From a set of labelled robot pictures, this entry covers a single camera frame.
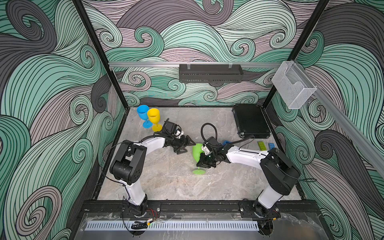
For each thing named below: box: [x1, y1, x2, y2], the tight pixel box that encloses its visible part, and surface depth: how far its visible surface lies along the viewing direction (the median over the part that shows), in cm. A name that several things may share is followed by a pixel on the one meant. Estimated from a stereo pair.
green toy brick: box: [257, 141, 267, 151], surface depth 100 cm
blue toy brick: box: [268, 142, 276, 150], surface depth 98 cm
